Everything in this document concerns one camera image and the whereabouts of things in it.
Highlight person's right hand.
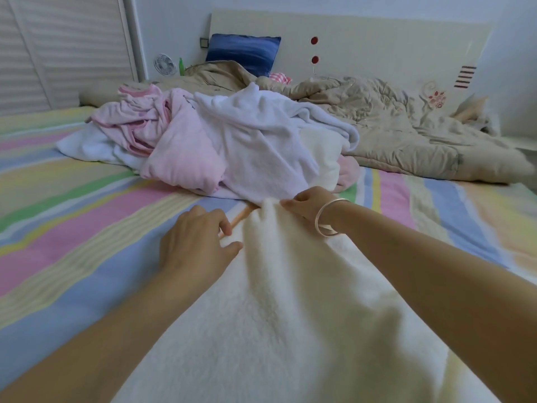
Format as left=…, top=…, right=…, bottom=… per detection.
left=281, top=186, right=347, bottom=238

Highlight person's left hand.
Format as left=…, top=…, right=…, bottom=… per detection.
left=159, top=205, right=244, bottom=284

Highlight cream fleece blanket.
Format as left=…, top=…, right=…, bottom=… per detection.
left=298, top=125, right=347, bottom=191

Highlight cream white towel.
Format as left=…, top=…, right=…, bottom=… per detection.
left=113, top=197, right=500, bottom=403

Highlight person's right forearm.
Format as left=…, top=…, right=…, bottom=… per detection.
left=331, top=201, right=537, bottom=403

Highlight person's left forearm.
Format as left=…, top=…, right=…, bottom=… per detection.
left=0, top=273, right=215, bottom=403

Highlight striped pastel bed sheet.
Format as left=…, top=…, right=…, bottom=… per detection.
left=0, top=105, right=537, bottom=391

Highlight beige quilt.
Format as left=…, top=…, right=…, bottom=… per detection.
left=79, top=61, right=537, bottom=185

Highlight blue pillow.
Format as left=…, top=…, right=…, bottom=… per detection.
left=205, top=33, right=283, bottom=78

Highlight white headboard with red dots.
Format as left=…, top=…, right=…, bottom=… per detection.
left=208, top=10, right=494, bottom=114

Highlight small white desk fan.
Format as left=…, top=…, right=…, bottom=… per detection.
left=153, top=53, right=177, bottom=78

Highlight cream plush toy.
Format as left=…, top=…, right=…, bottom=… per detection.
left=453, top=96, right=503, bottom=135

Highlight white nightstand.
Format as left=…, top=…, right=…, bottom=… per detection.
left=507, top=135, right=537, bottom=152

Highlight silver bracelet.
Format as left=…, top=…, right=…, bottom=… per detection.
left=314, top=197, right=352, bottom=238

